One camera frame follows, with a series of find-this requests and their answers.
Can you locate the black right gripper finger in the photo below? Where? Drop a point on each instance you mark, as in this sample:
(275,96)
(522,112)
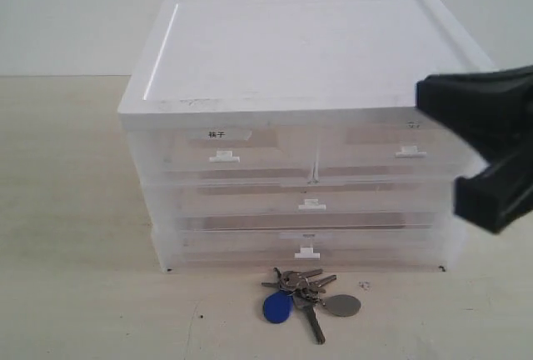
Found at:
(498,195)
(490,111)

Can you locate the key bunch with blue fob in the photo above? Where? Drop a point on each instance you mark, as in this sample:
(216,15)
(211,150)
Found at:
(303,290)

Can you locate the wide drawer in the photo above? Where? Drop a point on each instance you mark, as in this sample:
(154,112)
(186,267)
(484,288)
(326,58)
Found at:
(274,206)
(388,249)

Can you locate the top right small drawer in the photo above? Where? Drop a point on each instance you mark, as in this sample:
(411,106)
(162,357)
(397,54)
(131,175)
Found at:
(412,144)

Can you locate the small drawer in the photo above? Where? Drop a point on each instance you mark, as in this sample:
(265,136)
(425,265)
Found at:
(238,152)
(412,144)

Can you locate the white translucent drawer cabinet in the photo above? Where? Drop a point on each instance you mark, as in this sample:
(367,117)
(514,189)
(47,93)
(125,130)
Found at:
(306,63)

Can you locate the top left small drawer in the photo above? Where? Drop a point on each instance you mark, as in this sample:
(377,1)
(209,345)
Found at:
(238,152)

